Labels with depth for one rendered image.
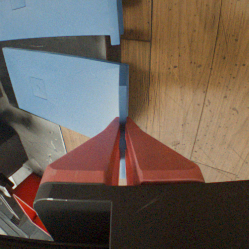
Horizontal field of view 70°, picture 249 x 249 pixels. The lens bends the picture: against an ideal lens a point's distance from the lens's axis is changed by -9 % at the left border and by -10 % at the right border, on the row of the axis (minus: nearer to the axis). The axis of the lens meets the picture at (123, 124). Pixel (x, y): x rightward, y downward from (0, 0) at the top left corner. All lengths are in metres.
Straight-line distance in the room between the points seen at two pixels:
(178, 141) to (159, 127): 0.02
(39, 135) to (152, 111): 0.19
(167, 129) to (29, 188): 0.31
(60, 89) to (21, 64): 0.05
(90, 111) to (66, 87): 0.03
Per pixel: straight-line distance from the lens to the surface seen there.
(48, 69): 0.17
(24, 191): 0.41
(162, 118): 0.15
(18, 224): 0.53
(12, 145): 0.36
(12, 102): 0.26
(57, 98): 0.18
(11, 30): 0.20
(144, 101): 0.15
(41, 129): 0.28
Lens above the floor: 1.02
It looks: 44 degrees down
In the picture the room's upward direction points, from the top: 136 degrees counter-clockwise
